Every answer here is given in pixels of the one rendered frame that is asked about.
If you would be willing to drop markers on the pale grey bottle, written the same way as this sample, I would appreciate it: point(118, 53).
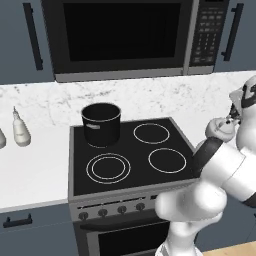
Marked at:
point(2, 139)

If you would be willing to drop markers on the black cooking pot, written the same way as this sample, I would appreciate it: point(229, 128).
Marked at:
point(101, 126)

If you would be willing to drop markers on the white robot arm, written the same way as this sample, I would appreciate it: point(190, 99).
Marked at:
point(213, 196)

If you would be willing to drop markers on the steel and black microwave oven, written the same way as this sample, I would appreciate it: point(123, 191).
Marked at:
point(123, 36)

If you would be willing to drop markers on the black stove with hob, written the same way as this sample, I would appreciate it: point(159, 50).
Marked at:
point(133, 156)

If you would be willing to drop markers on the blue-grey cupboard door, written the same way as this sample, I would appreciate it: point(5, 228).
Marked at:
point(245, 36)
point(16, 40)

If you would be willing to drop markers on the oven door with window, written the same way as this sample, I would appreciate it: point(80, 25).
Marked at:
point(126, 240)

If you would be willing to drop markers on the blue-grey base cabinet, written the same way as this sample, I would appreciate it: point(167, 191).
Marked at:
point(238, 223)

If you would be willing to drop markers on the blue-grey drawer front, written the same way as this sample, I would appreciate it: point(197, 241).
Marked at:
point(40, 236)

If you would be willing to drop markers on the black stove knob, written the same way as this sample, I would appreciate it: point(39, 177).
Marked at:
point(83, 216)
point(102, 212)
point(122, 209)
point(140, 206)

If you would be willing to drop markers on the white bottle with spout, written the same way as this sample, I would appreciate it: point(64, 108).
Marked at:
point(21, 130)

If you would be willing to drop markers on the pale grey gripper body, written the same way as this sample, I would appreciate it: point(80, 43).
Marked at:
point(237, 96)

